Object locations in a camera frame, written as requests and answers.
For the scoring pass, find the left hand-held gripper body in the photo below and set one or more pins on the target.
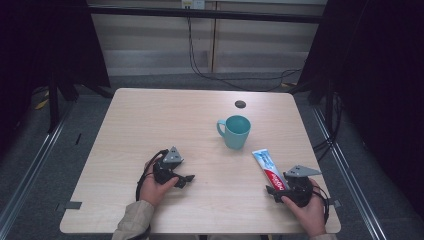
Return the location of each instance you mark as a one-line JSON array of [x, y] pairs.
[[168, 163]]

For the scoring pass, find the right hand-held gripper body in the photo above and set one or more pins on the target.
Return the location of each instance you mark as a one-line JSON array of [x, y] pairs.
[[300, 186]]

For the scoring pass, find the white red blue toothpaste tube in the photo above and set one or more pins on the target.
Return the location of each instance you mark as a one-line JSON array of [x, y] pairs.
[[270, 168]]

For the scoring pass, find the person's left hand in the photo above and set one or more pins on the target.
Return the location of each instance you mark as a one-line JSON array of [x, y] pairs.
[[154, 188]]

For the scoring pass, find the person's right hand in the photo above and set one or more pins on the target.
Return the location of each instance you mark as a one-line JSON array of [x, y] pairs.
[[308, 213]]

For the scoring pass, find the black tape strip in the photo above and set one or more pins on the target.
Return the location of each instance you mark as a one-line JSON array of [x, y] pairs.
[[335, 203], [73, 205]]

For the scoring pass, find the teal cup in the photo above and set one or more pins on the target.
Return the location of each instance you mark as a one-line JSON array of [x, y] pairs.
[[236, 131]]

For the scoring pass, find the dark round table grommet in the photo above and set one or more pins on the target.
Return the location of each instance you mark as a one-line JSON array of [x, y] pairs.
[[240, 104]]

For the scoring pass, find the black curtain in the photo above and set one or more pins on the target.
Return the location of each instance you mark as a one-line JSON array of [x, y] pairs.
[[376, 83], [40, 50]]

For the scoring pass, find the yellow floor marker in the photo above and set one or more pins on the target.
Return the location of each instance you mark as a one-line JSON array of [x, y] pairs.
[[42, 104]]

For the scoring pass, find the black horizontal bar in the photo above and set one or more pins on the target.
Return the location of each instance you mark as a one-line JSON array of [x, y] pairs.
[[206, 14]]

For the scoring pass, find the metal floor rail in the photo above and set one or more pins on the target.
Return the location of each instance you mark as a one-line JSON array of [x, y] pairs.
[[30, 166], [350, 186]]

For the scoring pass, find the white wall socket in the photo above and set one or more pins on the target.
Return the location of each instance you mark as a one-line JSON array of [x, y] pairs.
[[193, 3]]

